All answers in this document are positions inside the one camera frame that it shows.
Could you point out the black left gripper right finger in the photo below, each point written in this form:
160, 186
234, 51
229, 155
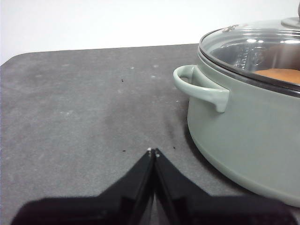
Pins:
199, 211

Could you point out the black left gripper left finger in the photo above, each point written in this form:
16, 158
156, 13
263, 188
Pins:
112, 208

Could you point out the brown potato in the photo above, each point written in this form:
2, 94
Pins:
276, 74

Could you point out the glass lid with green knob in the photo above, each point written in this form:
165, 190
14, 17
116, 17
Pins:
234, 47

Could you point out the sage green electric pot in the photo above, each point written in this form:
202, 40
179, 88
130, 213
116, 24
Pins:
246, 140

